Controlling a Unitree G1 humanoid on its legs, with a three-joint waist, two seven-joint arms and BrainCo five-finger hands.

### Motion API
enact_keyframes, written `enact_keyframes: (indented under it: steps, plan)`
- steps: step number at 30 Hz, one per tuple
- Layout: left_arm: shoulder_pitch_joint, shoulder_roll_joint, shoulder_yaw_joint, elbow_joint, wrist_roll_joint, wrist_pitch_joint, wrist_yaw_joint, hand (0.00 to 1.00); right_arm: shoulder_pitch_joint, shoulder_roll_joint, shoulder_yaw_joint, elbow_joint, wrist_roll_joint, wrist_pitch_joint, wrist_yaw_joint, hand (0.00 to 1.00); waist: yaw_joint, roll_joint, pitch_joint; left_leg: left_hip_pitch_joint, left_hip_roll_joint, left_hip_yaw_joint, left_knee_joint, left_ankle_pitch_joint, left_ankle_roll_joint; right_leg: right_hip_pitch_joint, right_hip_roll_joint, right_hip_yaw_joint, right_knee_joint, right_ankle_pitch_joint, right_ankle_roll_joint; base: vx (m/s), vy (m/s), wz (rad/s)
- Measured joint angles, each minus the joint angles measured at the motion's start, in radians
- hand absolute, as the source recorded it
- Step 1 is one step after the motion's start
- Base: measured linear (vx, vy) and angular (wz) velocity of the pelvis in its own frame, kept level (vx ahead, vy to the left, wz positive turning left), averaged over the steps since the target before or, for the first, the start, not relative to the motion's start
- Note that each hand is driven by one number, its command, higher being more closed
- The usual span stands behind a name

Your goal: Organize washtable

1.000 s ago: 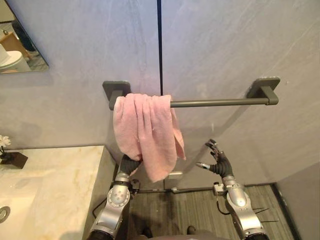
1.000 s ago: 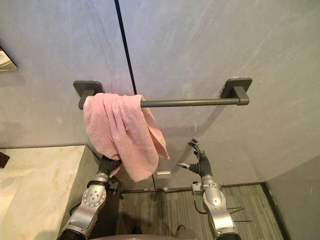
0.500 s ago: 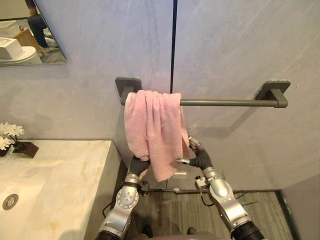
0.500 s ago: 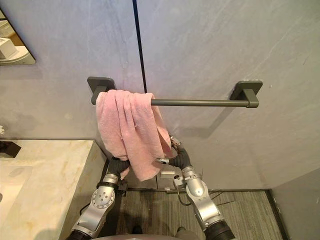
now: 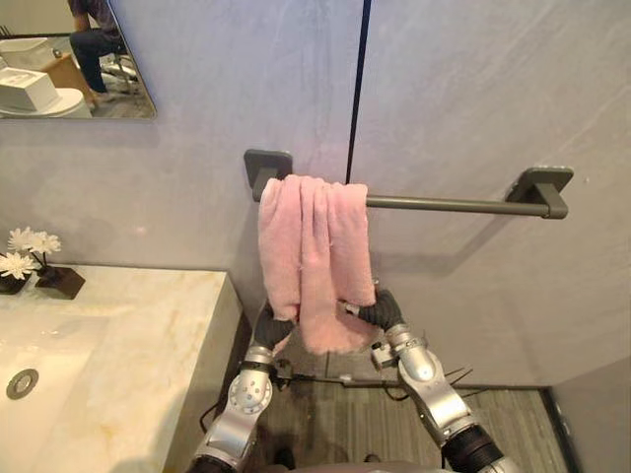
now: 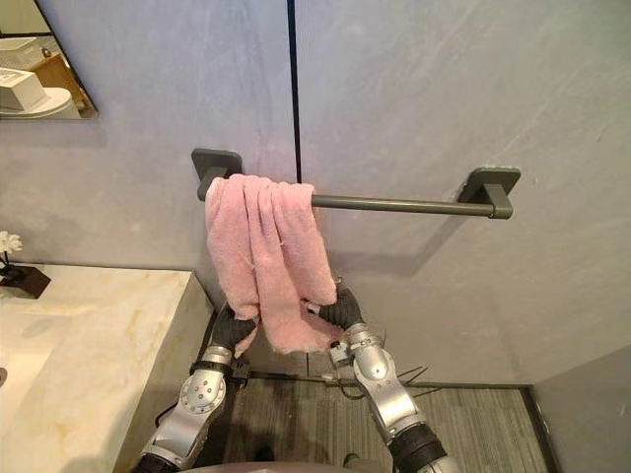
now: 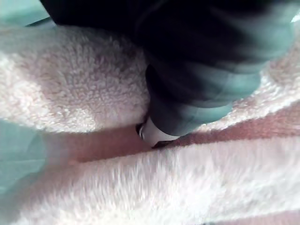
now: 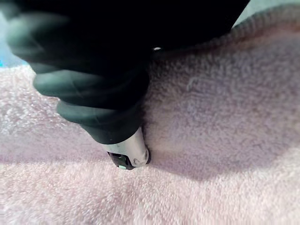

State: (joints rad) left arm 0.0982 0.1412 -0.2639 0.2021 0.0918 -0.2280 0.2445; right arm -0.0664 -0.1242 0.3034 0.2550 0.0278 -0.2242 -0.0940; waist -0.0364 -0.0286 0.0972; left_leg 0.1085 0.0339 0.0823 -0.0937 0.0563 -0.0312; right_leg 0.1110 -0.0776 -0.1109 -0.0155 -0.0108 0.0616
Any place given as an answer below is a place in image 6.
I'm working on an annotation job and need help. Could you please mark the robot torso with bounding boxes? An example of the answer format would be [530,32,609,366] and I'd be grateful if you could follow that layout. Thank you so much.
[209,458,346,473]

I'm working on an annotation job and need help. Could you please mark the grey towel bar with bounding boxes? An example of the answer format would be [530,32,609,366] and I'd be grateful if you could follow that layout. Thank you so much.
[190,147,523,220]

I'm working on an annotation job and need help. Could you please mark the wall mirror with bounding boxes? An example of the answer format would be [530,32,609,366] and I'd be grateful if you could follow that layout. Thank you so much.
[0,0,100,122]

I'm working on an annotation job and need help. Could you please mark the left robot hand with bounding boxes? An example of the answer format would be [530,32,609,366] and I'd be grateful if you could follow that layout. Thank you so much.
[211,305,261,352]

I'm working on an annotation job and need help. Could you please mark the marble wash counter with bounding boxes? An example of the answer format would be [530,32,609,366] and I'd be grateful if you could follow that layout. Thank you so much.
[0,263,216,473]

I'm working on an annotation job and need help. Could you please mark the pink towel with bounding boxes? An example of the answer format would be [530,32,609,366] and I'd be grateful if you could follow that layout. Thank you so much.
[204,172,344,359]

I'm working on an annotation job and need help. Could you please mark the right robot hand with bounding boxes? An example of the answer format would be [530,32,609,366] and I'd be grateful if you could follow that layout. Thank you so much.
[301,287,367,332]

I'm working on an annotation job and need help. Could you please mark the white flower decoration black base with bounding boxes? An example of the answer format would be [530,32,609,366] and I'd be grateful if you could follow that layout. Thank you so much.
[0,230,52,300]

